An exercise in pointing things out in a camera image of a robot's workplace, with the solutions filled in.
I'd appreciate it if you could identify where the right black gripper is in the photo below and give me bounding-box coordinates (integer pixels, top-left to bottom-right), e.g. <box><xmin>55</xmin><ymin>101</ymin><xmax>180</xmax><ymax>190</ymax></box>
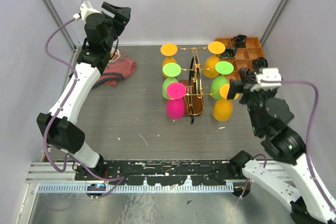
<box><xmin>225</xmin><ymin>77</ymin><xmax>275</xmax><ymax>132</ymax></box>

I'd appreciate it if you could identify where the green wine glass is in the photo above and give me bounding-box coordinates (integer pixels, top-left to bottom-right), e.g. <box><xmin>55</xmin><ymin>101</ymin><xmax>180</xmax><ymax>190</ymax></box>
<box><xmin>162</xmin><ymin>62</ymin><xmax>182</xmax><ymax>99</ymax></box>
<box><xmin>210</xmin><ymin>61</ymin><xmax>234</xmax><ymax>100</ymax></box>

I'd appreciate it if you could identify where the orange wine glass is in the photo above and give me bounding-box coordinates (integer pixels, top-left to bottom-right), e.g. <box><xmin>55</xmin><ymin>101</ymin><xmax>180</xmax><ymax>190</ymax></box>
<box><xmin>203</xmin><ymin>41</ymin><xmax>226</xmax><ymax>78</ymax></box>
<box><xmin>160</xmin><ymin>43</ymin><xmax>177</xmax><ymax>66</ymax></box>
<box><xmin>213</xmin><ymin>83</ymin><xmax>239</xmax><ymax>122</ymax></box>

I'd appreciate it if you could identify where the pink wine glass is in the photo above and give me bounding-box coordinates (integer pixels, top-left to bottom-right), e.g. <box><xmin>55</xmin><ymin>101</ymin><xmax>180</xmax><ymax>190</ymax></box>
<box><xmin>166</xmin><ymin>82</ymin><xmax>186</xmax><ymax>120</ymax></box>

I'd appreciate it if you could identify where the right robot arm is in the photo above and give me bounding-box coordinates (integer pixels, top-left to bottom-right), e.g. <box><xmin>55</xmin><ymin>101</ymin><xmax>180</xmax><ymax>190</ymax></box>
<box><xmin>227</xmin><ymin>80</ymin><xmax>335</xmax><ymax>223</ymax></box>

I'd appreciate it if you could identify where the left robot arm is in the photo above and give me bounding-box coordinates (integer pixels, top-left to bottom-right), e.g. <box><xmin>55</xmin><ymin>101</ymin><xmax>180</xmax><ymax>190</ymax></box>
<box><xmin>37</xmin><ymin>1</ymin><xmax>131</xmax><ymax>180</ymax></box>

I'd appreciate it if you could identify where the rolled maroon tie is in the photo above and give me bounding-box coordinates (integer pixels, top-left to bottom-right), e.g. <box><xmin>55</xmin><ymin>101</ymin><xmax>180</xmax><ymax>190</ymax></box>
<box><xmin>238</xmin><ymin>67</ymin><xmax>256</xmax><ymax>83</ymax></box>

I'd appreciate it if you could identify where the wooden compartment tray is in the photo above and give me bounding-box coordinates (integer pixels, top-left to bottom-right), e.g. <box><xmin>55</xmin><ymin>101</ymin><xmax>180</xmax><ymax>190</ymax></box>
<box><xmin>216</xmin><ymin>37</ymin><xmax>266</xmax><ymax>80</ymax></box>

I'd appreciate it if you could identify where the rolled green patterned tie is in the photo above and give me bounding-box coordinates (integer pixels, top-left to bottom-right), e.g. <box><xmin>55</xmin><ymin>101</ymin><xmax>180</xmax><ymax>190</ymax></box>
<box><xmin>219</xmin><ymin>47</ymin><xmax>237</xmax><ymax>59</ymax></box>

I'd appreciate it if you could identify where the rolled dark tie right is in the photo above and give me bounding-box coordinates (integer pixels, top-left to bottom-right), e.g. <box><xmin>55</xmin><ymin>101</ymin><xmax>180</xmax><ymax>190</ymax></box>
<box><xmin>252</xmin><ymin>57</ymin><xmax>268</xmax><ymax>70</ymax></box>

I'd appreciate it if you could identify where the rolled dark tie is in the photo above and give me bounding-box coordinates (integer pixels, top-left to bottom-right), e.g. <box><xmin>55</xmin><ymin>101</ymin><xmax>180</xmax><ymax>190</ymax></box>
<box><xmin>233</xmin><ymin>35</ymin><xmax>247</xmax><ymax>48</ymax></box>
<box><xmin>252</xmin><ymin>57</ymin><xmax>268</xmax><ymax>70</ymax></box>

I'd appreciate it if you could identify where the rolled dark tie top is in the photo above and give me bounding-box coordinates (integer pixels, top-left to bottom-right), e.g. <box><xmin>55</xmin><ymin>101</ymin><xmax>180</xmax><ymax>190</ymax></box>
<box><xmin>233</xmin><ymin>35</ymin><xmax>247</xmax><ymax>48</ymax></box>

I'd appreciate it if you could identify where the red folded t-shirt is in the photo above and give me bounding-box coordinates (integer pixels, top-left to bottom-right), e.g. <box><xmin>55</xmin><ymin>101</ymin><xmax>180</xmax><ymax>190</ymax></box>
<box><xmin>92</xmin><ymin>48</ymin><xmax>137</xmax><ymax>88</ymax></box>

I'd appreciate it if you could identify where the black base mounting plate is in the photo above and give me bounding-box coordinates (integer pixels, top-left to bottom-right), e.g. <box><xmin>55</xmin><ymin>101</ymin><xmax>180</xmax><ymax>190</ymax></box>
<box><xmin>75</xmin><ymin>159</ymin><xmax>262</xmax><ymax>186</ymax></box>

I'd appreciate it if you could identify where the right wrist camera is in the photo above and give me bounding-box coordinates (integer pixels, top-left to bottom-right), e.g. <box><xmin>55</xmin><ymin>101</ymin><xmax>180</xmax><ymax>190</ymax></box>
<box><xmin>250</xmin><ymin>68</ymin><xmax>282</xmax><ymax>92</ymax></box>

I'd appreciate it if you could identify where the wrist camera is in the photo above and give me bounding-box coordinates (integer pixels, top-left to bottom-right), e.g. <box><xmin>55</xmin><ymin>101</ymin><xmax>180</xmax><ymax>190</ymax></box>
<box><xmin>72</xmin><ymin>1</ymin><xmax>100</xmax><ymax>22</ymax></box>
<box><xmin>250</xmin><ymin>68</ymin><xmax>282</xmax><ymax>92</ymax></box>

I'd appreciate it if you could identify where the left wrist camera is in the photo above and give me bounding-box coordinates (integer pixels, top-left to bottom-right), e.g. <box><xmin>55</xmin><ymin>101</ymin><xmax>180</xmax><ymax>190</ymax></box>
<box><xmin>72</xmin><ymin>1</ymin><xmax>100</xmax><ymax>22</ymax></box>

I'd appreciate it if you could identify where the gold wire wine glass rack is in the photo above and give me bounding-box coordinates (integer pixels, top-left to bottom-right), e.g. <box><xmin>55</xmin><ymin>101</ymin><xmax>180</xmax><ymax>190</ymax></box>
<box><xmin>177</xmin><ymin>44</ymin><xmax>219</xmax><ymax>124</ymax></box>

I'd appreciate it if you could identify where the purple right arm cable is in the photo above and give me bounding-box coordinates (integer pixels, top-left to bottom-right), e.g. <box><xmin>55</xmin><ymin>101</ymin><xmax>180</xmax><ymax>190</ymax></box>
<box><xmin>236</xmin><ymin>79</ymin><xmax>336</xmax><ymax>209</ymax></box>

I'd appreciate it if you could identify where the aluminium rail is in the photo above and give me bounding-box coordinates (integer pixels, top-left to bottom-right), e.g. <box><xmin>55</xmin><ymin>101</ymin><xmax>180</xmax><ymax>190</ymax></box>
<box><xmin>26</xmin><ymin>160</ymin><xmax>292</xmax><ymax>183</ymax></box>

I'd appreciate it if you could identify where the slotted cable duct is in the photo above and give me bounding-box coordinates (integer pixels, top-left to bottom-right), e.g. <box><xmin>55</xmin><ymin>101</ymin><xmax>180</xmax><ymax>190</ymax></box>
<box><xmin>37</xmin><ymin>182</ymin><xmax>234</xmax><ymax>194</ymax></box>

